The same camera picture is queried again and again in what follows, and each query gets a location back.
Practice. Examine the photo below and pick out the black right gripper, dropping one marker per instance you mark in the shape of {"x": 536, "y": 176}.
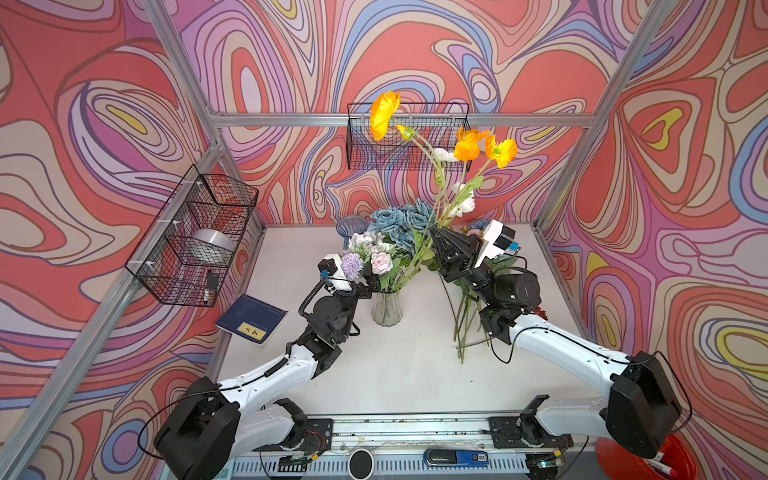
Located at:
{"x": 456, "y": 259}

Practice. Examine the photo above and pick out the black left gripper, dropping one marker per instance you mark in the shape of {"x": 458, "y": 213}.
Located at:
{"x": 359, "y": 293}

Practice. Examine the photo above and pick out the clear ribbed glass vase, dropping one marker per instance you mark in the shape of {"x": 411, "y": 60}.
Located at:
{"x": 386, "y": 308}

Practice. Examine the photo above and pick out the purple blue glass vase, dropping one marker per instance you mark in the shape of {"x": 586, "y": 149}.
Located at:
{"x": 349, "y": 225}

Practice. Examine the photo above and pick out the orange poppy stem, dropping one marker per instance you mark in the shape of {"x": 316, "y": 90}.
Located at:
{"x": 470, "y": 144}

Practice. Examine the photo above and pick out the white poppy stem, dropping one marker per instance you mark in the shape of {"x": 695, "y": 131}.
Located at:
{"x": 457, "y": 199}

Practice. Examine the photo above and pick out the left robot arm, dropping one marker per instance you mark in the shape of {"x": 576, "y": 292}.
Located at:
{"x": 212, "y": 423}

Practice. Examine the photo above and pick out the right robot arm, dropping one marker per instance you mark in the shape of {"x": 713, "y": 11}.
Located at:
{"x": 635, "y": 405}

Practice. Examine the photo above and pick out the mixed flower bouquet pile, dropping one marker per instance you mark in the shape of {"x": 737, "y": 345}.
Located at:
{"x": 474, "y": 300}

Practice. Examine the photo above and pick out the dark blue notebook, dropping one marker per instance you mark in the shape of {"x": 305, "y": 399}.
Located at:
{"x": 251, "y": 319}

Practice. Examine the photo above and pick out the white tape roll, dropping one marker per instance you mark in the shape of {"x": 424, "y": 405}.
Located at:
{"x": 211, "y": 247}

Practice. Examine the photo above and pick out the round black speaker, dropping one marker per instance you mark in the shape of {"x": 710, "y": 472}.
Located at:
{"x": 361, "y": 464}

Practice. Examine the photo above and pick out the blue black device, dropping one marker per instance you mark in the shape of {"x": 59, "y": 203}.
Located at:
{"x": 455, "y": 458}

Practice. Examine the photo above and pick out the red pen cup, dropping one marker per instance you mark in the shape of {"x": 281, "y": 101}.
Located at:
{"x": 673, "y": 461}

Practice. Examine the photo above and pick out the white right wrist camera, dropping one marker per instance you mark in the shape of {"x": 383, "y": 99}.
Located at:
{"x": 497, "y": 239}

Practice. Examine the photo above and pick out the black wire basket back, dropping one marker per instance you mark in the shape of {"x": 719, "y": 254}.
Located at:
{"x": 414, "y": 127}

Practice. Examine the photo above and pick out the black wire basket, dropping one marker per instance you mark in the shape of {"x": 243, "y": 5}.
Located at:
{"x": 414, "y": 127}
{"x": 186, "y": 255}

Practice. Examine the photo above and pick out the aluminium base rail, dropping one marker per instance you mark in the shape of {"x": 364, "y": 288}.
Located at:
{"x": 398, "y": 442}

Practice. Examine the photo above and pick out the black wire basket left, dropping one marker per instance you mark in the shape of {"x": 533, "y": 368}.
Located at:
{"x": 186, "y": 255}

